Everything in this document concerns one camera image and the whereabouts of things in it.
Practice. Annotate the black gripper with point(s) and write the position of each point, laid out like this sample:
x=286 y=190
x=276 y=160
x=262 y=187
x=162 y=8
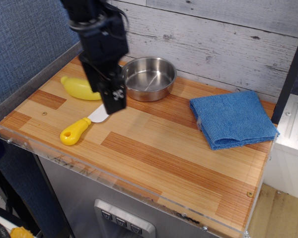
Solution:
x=104 y=42

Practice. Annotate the small stainless steel pan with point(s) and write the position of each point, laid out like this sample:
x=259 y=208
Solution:
x=149 y=79

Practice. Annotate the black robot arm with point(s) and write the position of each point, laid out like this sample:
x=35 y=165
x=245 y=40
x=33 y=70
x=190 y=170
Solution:
x=87 y=10

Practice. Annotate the yellow toy banana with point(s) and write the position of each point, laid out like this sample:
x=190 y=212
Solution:
x=79 y=88

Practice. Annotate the stainless steel cabinet front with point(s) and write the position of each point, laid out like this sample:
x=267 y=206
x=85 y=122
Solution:
x=77 y=194

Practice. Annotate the folded blue cloth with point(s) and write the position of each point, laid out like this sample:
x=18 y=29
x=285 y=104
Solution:
x=232 y=120

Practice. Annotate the silver button panel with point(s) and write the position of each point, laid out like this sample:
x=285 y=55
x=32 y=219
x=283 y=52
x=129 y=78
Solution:
x=124 y=219

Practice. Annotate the clear acrylic table guard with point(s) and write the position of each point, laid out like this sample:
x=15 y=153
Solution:
x=164 y=164

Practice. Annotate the yellow object bottom left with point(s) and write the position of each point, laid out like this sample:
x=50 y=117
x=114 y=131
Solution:
x=20 y=232

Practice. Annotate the white side cabinet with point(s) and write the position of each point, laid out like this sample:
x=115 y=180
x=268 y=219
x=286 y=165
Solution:
x=281 y=171

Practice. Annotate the toy knife yellow handle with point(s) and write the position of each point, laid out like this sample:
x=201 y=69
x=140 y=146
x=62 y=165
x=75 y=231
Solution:
x=71 y=135

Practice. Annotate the dark metal post right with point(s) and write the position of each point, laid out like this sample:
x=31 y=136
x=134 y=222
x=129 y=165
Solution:
x=286 y=90

